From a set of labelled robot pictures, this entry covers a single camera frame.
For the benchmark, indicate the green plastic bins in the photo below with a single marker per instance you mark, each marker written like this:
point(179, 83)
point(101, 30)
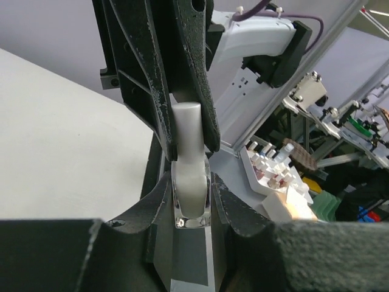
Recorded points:
point(325, 205)

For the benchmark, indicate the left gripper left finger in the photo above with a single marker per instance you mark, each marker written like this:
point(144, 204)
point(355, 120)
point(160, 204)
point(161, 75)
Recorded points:
point(133, 253)

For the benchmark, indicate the white nail polish cap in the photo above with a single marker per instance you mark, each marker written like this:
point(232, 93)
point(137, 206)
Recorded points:
point(190, 140)

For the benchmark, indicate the background robot rig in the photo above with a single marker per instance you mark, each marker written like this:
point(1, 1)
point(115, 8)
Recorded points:
point(310, 90)

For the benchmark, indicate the clear nail polish bottle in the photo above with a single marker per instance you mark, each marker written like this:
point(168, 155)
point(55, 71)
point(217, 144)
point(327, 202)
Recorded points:
point(191, 189)

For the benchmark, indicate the white tray of bottles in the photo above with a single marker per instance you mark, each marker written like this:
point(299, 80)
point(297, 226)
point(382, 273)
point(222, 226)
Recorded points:
point(266, 176)

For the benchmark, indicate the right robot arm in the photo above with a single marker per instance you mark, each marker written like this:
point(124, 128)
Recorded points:
point(272, 43)

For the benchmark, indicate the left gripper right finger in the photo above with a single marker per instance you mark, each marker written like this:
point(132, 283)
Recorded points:
point(252, 253)

